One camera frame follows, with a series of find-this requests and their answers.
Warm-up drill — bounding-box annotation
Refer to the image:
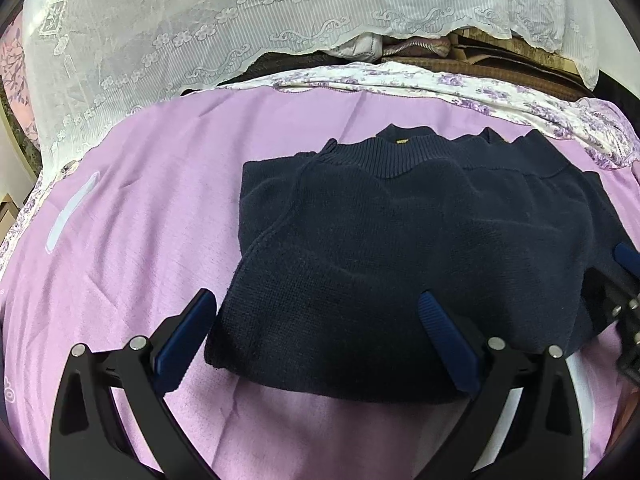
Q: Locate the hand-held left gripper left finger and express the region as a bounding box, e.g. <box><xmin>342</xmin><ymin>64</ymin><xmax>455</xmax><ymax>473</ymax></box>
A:
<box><xmin>47</xmin><ymin>287</ymin><xmax>218</xmax><ymax>480</ymax></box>

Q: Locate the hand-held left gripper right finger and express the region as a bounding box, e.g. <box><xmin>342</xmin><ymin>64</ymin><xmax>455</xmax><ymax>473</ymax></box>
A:
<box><xmin>417</xmin><ymin>290</ymin><xmax>593</xmax><ymax>480</ymax></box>

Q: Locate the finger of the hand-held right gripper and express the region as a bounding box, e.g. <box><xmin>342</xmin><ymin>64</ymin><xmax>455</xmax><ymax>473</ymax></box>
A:
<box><xmin>612</xmin><ymin>242</ymin><xmax>640</xmax><ymax>281</ymax></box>

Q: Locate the navy knit sweater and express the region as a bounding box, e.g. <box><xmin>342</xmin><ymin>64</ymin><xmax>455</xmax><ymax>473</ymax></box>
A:
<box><xmin>205</xmin><ymin>122</ymin><xmax>640</xmax><ymax>406</ymax></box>

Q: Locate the purple bed sheet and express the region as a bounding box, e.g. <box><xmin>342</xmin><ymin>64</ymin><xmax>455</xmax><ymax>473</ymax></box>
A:
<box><xmin>0</xmin><ymin>87</ymin><xmax>640</xmax><ymax>480</ymax></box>

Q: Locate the beige box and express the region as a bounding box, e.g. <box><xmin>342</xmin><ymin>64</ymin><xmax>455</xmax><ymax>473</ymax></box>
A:
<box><xmin>0</xmin><ymin>192</ymin><xmax>23</xmax><ymax>246</ymax></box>

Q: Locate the pile of folded fabrics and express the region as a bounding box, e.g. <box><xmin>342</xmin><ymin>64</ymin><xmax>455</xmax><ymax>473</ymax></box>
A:
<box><xmin>380</xmin><ymin>30</ymin><xmax>596</xmax><ymax>101</ymax></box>

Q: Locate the white purple floral sheet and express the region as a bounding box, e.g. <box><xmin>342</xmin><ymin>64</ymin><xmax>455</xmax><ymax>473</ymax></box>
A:
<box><xmin>0</xmin><ymin>62</ymin><xmax>640</xmax><ymax>266</ymax></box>

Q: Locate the pink striped cloth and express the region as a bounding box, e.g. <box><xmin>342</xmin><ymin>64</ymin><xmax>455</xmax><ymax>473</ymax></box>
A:
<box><xmin>382</xmin><ymin>37</ymin><xmax>453</xmax><ymax>58</ymax></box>

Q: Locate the white plastic bag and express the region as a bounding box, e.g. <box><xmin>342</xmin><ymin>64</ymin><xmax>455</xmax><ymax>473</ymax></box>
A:
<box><xmin>332</xmin><ymin>32</ymin><xmax>383</xmax><ymax>61</ymax></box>

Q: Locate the pink floral cloth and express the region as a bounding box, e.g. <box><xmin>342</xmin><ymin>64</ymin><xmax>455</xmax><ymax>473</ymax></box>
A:
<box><xmin>0</xmin><ymin>10</ymin><xmax>41</xmax><ymax>161</ymax></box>

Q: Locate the white lace cloth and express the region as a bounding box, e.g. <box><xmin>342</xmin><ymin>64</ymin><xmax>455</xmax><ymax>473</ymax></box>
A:
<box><xmin>22</xmin><ymin>0</ymin><xmax>601</xmax><ymax>171</ymax></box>

